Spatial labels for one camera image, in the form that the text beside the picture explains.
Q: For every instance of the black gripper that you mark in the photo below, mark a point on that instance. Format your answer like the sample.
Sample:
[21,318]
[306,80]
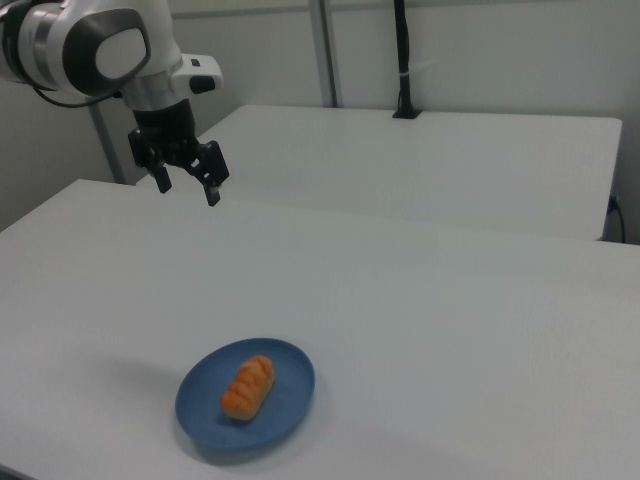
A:
[167,130]

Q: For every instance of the orange braided bread loaf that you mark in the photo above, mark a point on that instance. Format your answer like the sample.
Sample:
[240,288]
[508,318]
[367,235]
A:
[247,387]

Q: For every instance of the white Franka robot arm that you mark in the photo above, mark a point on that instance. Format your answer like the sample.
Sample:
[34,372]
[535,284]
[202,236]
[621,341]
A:
[120,50]

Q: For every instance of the white side table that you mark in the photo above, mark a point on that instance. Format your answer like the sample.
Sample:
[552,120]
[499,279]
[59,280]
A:
[400,165]

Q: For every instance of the blue round plate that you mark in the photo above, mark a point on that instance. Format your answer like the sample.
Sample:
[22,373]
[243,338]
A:
[292,380]

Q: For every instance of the grey partition post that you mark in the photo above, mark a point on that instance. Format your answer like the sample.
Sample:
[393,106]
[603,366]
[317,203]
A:
[327,50]
[107,145]

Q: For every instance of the black camera stand pole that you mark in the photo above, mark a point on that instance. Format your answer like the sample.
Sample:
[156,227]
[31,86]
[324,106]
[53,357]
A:
[402,50]

